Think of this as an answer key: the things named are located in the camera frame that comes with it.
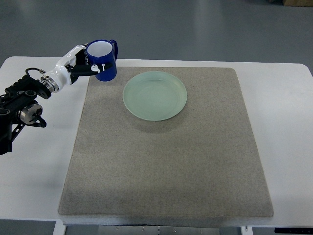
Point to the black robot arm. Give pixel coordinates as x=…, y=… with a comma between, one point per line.
x=19, y=108

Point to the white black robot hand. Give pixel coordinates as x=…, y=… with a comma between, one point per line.
x=68, y=69

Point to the black label strip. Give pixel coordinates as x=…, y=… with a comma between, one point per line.
x=301, y=231

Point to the blue enamel mug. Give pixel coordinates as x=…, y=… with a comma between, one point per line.
x=106, y=67

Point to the cardboard box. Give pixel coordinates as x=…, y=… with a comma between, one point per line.
x=295, y=3

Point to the metal table frame bracket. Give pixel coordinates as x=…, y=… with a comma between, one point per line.
x=155, y=230

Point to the grey felt mat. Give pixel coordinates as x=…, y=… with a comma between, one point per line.
x=201, y=163

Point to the pale green plate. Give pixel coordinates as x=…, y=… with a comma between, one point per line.
x=154, y=96

